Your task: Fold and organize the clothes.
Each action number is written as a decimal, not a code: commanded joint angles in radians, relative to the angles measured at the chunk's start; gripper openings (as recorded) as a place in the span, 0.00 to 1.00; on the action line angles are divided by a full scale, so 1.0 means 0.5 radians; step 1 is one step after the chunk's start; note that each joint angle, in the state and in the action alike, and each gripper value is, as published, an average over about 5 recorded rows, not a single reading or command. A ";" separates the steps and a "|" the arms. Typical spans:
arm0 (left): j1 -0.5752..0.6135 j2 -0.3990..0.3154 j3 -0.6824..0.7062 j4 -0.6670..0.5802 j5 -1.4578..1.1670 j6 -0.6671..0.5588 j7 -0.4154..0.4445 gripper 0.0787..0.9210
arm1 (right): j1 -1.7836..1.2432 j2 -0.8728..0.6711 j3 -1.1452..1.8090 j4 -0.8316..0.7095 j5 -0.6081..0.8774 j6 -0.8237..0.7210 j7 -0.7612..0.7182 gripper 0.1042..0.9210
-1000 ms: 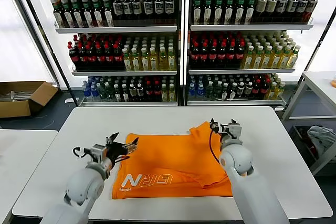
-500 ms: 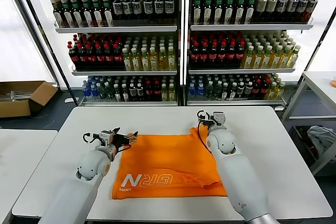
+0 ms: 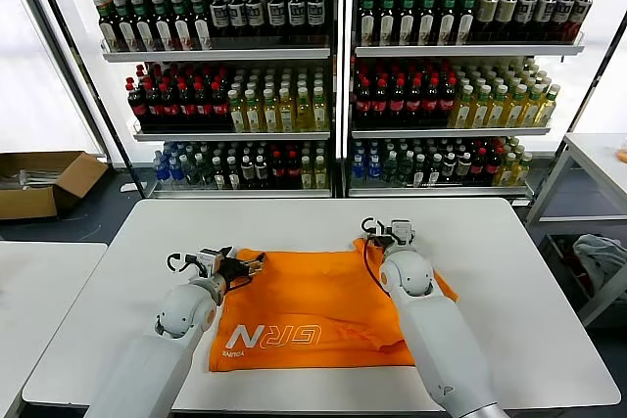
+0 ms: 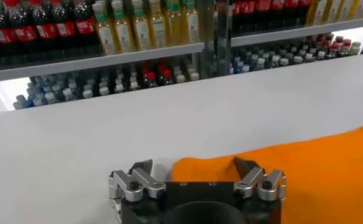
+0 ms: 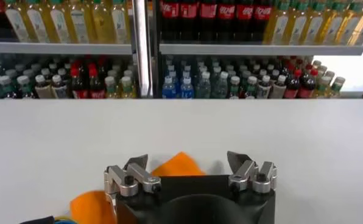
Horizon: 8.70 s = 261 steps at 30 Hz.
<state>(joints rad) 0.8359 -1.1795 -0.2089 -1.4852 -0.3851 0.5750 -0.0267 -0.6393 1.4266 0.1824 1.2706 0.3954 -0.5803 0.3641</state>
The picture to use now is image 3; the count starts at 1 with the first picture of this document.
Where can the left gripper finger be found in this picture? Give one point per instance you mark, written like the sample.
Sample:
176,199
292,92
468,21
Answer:
226,252
252,268

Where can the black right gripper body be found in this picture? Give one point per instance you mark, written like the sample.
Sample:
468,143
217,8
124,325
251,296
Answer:
381,243

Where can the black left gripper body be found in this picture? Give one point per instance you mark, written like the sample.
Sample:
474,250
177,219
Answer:
230,273

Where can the orange t-shirt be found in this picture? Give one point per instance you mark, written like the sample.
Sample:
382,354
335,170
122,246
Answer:
303,291

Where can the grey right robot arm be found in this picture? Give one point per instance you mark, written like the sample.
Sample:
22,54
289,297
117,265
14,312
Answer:
431,330

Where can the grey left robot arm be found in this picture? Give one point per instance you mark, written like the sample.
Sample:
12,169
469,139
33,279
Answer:
147,349

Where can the grey metal shelf board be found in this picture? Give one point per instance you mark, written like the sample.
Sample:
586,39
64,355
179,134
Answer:
232,193
218,55
463,51
448,132
438,190
232,136

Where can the blue label water bottle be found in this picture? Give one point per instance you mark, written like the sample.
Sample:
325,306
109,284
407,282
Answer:
159,171
373,171
357,171
174,172

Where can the clear green water bottle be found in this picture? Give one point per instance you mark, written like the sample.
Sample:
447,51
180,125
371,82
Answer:
388,169
404,169
187,172
202,171

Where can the dark drink bottle white cap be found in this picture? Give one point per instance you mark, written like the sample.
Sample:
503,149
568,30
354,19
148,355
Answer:
433,171
218,174
233,174
418,171

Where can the dark bottle pale label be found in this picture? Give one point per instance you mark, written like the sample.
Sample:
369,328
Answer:
247,172
260,172
463,168
448,168

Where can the yellow tea bottle white cap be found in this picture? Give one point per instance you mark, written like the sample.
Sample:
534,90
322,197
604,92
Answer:
513,110
546,110
305,174
252,115
496,110
460,110
269,115
507,171
521,169
530,110
319,174
319,115
478,110
303,115
286,115
236,115

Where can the red cap cola bottle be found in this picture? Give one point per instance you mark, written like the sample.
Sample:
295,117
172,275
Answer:
397,106
414,106
493,167
379,106
277,171
363,106
447,106
220,108
186,108
477,167
169,108
153,108
431,106
292,171
203,108
137,108

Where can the small white flat object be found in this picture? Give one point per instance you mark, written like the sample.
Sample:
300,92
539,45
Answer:
129,187

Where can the black storage bin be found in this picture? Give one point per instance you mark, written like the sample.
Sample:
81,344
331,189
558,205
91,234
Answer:
556,260

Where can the wrapped metal parts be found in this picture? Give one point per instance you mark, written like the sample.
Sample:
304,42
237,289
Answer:
41,176

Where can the brown cardboard box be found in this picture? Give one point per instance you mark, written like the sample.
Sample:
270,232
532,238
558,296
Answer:
27,201

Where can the crumpled grey cloth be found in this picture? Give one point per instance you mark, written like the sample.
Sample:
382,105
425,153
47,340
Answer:
597,260

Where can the dark tea bottle green cap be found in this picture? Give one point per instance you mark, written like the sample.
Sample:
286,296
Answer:
126,27
163,27
182,27
446,25
144,27
201,27
386,25
464,25
108,27
425,25
366,25
405,25

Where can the dark bottle white square label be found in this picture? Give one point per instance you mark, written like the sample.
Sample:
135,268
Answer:
255,15
543,10
524,10
296,13
314,13
579,8
237,15
561,9
275,14
219,15

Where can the dark bottle beige label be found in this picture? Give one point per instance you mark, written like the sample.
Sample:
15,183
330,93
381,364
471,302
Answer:
506,10
487,10

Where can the small orange object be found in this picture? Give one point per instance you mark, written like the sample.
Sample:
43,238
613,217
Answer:
622,153

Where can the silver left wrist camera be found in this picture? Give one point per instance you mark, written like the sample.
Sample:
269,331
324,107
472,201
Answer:
209,261

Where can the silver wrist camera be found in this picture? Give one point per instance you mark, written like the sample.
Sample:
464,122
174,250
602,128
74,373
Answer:
402,232
209,261

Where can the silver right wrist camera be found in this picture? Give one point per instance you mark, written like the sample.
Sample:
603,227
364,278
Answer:
402,232

